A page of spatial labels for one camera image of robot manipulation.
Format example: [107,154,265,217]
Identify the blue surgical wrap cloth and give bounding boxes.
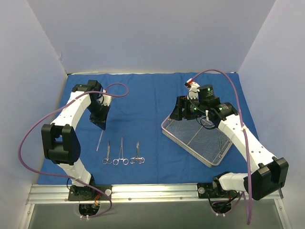
[37,72,272,185]

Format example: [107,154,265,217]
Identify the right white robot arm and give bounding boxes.
[169,81,289,200]

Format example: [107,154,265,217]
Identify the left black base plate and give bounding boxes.
[68,185,112,201]

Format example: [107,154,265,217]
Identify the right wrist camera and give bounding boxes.
[184,78,200,100]

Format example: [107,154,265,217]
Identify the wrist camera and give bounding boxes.
[102,94,112,106]
[184,78,200,100]

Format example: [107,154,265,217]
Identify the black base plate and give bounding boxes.
[196,183,240,199]
[68,185,112,201]

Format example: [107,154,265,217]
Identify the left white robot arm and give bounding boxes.
[41,80,112,200]

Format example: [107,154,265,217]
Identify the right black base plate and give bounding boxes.
[196,183,240,199]

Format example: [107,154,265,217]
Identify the steel forceps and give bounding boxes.
[112,137,129,166]
[130,141,145,164]

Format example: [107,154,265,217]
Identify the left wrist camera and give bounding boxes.
[102,94,112,106]

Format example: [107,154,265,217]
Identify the aluminium front rail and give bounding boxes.
[25,178,284,206]

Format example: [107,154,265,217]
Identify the metal mesh instrument tray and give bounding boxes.
[161,117,233,167]

